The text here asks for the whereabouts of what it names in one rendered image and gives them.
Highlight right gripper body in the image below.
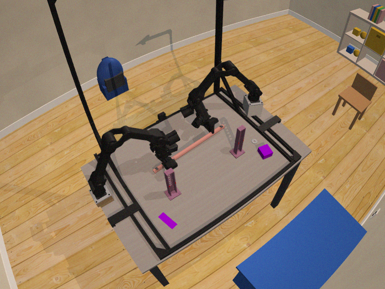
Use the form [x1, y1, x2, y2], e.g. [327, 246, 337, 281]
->
[150, 147, 178, 170]

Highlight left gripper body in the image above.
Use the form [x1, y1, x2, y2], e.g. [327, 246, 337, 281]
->
[196, 108, 219, 127]

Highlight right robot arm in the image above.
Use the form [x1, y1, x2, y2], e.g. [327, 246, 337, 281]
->
[88, 125, 180, 200]

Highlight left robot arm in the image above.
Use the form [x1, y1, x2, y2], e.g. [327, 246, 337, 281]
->
[180, 60, 262, 129]

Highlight long salmon-pink rail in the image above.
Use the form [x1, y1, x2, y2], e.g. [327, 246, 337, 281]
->
[153, 125, 225, 173]

